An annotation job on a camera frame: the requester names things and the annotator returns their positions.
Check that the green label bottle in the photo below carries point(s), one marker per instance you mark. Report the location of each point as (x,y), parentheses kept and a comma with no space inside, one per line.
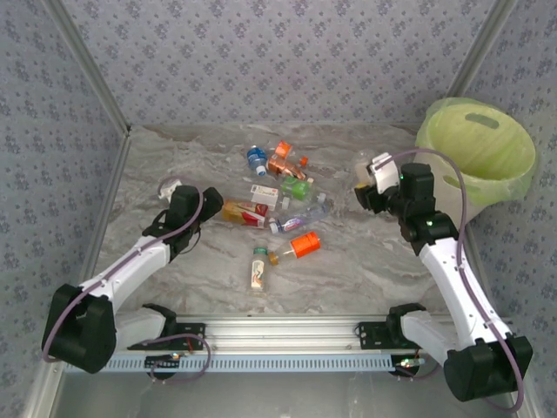
(296,188)

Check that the aluminium frame post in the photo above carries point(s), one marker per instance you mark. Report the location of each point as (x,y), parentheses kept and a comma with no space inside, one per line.
(91,65)
(484,43)

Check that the grey metal shelf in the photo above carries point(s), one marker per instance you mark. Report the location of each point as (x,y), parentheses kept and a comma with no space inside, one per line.
(278,396)

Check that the gold red label bottle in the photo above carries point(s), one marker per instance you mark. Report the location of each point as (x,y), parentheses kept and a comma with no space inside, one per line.
(243,213)

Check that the small black circuit board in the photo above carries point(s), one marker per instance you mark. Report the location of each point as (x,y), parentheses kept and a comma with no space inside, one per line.
(159,361)
(407,362)

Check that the clear bottle white label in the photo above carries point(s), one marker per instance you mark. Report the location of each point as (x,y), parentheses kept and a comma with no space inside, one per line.
(264,194)

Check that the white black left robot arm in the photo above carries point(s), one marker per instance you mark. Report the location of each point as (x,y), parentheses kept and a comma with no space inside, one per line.
(78,331)

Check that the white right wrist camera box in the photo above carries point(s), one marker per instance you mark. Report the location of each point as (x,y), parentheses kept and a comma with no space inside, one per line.
(385,172)

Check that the white bottle green cap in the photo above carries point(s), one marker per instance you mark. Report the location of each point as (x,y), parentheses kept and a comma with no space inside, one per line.
(259,272)

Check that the aluminium shelf frame rail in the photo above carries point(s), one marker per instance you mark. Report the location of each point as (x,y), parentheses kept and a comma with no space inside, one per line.
(39,405)

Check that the small blue label bottle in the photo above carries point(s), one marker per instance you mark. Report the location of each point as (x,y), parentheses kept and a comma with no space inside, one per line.
(254,156)

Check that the clear bottle white cap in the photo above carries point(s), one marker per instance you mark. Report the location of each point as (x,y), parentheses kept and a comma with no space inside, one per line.
(321,198)

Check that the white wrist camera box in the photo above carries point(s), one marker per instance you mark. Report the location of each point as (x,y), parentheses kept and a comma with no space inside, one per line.
(167,188)
(385,172)

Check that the white plastic bin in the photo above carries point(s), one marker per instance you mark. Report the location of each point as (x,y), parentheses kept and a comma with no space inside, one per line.
(444,196)

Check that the beige translucent bottle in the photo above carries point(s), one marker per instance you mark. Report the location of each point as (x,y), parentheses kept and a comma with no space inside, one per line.
(361,170)

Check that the orange label brown cap bottle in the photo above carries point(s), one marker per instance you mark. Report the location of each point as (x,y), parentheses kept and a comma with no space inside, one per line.
(304,244)

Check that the thin aluminium table edge rail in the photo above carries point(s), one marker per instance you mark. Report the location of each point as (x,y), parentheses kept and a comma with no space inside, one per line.
(196,126)

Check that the wide aluminium frame rail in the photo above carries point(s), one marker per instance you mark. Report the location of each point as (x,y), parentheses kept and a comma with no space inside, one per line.
(278,333)

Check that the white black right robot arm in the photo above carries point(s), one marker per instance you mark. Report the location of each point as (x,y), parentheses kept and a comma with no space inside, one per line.
(483,370)

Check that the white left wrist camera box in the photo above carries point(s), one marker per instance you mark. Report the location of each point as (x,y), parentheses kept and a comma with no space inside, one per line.
(167,188)

